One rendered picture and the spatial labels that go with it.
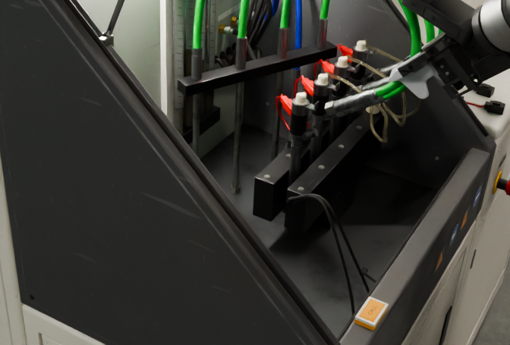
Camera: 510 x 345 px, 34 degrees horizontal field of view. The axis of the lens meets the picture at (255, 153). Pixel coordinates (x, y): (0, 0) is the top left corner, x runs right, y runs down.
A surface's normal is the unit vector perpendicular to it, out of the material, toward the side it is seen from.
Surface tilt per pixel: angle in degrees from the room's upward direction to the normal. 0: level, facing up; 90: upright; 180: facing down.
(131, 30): 90
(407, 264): 0
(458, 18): 19
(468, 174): 0
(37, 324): 90
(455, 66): 103
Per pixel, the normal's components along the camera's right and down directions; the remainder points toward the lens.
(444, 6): 0.08, -0.62
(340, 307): 0.05, -0.84
